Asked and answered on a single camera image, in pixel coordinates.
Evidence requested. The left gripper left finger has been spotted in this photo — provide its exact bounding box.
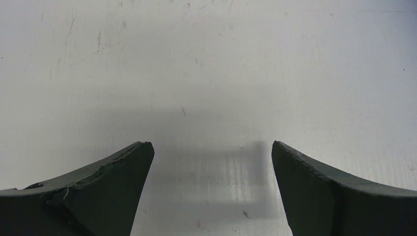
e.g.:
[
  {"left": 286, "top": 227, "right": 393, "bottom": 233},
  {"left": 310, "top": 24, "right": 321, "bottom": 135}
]
[{"left": 0, "top": 142, "right": 154, "bottom": 236}]

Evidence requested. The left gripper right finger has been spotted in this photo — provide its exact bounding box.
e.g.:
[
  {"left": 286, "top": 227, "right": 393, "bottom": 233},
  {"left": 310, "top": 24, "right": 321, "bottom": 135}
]
[{"left": 271, "top": 141, "right": 417, "bottom": 236}]

